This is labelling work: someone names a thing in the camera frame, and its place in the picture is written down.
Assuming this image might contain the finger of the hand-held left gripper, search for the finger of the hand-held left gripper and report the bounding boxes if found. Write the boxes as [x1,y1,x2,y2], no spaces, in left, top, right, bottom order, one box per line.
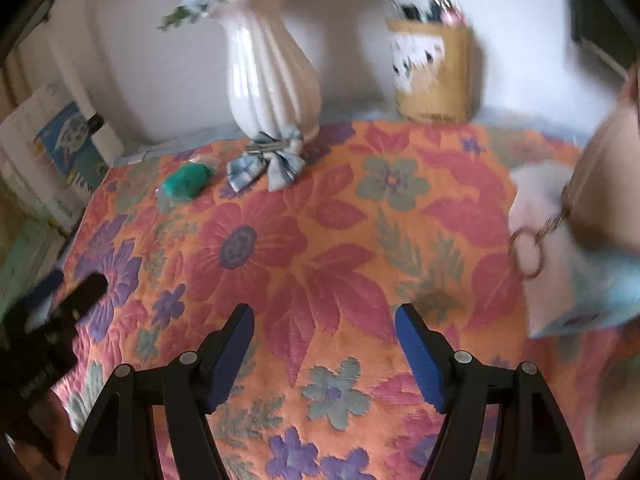
[70,274,109,308]
[17,269,66,313]

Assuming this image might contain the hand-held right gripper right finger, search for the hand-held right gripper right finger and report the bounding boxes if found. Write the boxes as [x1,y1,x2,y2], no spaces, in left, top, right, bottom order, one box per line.
[395,302,586,480]

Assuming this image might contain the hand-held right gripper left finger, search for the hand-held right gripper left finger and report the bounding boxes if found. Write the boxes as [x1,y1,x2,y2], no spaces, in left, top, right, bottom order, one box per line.
[65,302,256,480]

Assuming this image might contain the floral quilted blanket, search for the floral quilted blanket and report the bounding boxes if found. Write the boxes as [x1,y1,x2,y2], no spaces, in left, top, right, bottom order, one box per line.
[50,120,640,480]

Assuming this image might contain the green packet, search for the green packet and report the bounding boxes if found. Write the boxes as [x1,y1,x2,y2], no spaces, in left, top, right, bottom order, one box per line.
[157,157,218,201]

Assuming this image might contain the blue cover book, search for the blue cover book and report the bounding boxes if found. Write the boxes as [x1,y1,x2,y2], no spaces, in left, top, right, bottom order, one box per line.
[32,100,108,186]

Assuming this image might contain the white blue packet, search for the white blue packet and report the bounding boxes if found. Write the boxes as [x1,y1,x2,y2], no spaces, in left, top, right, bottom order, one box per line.
[527,247,640,341]

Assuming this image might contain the blue plaid bow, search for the blue plaid bow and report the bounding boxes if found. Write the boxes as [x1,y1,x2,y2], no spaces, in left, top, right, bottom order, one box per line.
[225,127,306,193]

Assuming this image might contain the beige cylindrical container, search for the beige cylindrical container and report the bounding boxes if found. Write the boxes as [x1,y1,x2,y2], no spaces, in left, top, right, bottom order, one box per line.
[570,62,640,261]

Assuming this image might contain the woven pen holder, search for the woven pen holder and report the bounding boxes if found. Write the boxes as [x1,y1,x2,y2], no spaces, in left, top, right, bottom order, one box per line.
[385,0,476,123]

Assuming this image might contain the white ribbed vase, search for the white ribbed vase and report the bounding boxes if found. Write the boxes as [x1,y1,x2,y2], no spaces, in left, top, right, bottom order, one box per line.
[212,0,323,143]

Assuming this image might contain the white box with black strap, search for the white box with black strap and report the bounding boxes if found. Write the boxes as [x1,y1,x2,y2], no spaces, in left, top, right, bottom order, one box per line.
[85,110,126,161]

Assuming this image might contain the white fluffy pompom keychain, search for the white fluffy pompom keychain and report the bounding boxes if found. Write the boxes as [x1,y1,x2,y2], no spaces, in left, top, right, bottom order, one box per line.
[507,162,583,281]

